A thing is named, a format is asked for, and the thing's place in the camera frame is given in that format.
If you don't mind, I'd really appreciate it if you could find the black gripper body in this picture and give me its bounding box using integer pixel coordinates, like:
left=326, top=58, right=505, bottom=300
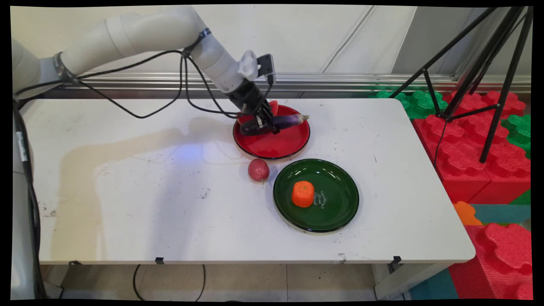
left=229, top=79, right=273, bottom=119

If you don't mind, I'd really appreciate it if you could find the purple toy eggplant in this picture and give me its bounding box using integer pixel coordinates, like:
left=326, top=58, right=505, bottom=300
left=240, top=114, right=310, bottom=137

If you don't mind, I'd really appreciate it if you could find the toy watermelon slice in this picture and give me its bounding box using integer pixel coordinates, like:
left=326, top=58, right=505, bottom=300
left=236, top=100, right=280, bottom=125

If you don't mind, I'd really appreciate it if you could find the red plate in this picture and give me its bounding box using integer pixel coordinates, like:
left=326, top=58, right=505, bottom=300
left=232, top=105, right=311, bottom=161

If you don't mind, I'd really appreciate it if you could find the round red toy fruit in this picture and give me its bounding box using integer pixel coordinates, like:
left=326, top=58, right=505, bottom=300
left=248, top=158, right=270, bottom=184

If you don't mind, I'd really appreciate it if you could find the orange toy carrot piece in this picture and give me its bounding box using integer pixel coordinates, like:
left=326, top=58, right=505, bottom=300
left=291, top=181, right=315, bottom=208

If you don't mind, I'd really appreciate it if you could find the green plate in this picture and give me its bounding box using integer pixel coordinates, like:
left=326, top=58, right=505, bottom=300
left=273, top=159, right=360, bottom=233

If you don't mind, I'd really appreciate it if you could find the large red foam block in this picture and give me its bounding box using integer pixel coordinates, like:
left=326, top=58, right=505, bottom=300
left=413, top=91, right=532, bottom=205

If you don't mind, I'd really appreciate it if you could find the white table leg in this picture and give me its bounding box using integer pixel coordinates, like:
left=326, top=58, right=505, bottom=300
left=373, top=263, right=452, bottom=300

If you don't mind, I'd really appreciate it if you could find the orange foam block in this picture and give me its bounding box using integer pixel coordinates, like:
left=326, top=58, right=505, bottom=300
left=452, top=201, right=483, bottom=227

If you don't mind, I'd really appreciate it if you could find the black tripod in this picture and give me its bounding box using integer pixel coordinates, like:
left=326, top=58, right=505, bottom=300
left=388, top=6, right=534, bottom=164

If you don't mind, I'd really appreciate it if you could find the teal foam mat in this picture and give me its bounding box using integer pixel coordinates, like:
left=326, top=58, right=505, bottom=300
left=470, top=204, right=532, bottom=226

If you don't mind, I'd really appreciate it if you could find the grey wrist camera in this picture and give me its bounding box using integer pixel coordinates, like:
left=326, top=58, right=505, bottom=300
left=239, top=50, right=277, bottom=85

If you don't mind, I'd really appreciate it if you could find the aluminium wall rail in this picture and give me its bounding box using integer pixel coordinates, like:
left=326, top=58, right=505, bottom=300
left=42, top=71, right=532, bottom=95

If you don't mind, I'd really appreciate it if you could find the black floor cable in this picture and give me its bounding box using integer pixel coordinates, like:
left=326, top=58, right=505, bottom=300
left=132, top=264, right=207, bottom=303

